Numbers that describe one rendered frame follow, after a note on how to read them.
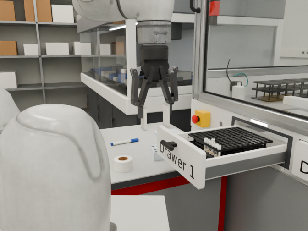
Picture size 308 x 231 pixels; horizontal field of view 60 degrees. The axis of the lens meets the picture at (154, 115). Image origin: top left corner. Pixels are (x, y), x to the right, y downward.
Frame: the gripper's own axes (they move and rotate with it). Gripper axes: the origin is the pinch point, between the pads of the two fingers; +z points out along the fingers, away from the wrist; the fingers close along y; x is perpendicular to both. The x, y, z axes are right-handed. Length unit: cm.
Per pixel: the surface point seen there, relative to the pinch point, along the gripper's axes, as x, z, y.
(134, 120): 87, 27, 24
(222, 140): 0.6, 10.9, 24.9
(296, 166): -16.4, 16.0, 39.7
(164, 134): 10.3, 9.3, 8.1
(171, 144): 1.1, 9.5, 6.0
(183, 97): 82, 14, 56
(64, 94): 417, 66, 10
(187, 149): -4.9, 9.1, 7.9
